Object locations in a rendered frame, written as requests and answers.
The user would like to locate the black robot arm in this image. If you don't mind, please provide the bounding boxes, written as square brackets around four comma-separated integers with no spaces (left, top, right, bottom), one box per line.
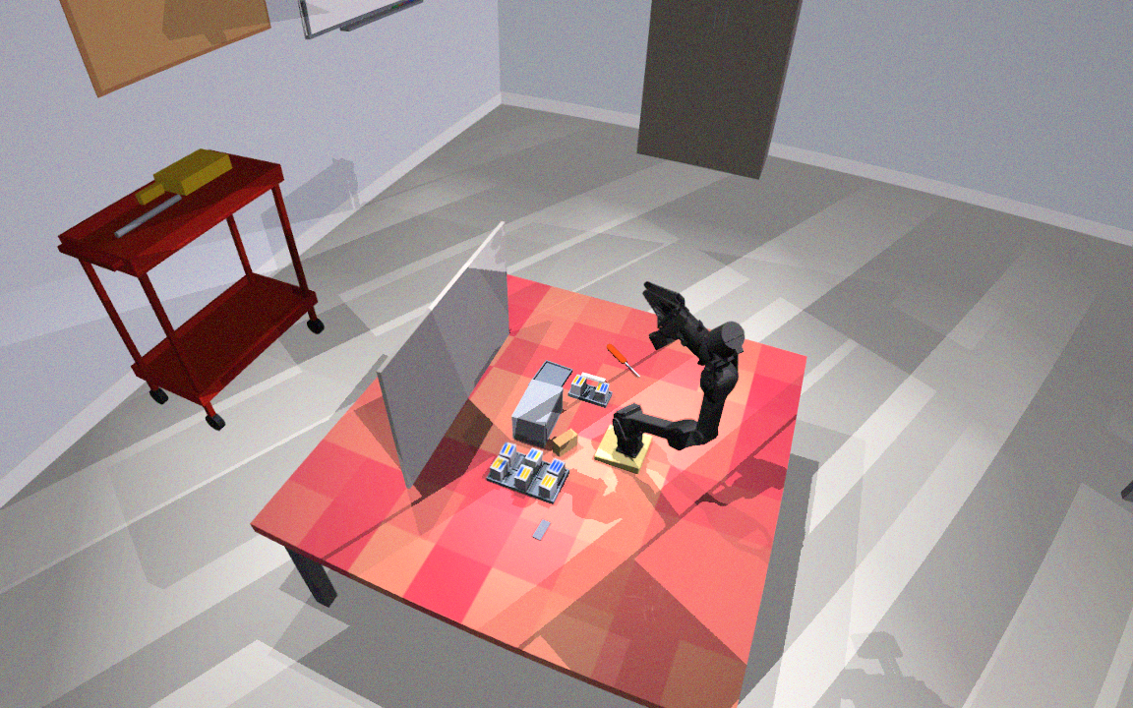
[612,321,746,458]

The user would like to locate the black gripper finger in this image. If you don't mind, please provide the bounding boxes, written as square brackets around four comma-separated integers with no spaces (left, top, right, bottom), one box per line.
[644,281,678,301]
[644,289,679,329]

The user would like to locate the white flat panel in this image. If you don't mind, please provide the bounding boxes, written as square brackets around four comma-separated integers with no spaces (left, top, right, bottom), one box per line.
[377,221,509,489]

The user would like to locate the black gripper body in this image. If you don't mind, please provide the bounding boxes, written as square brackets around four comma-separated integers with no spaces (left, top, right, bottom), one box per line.
[659,293,707,348]

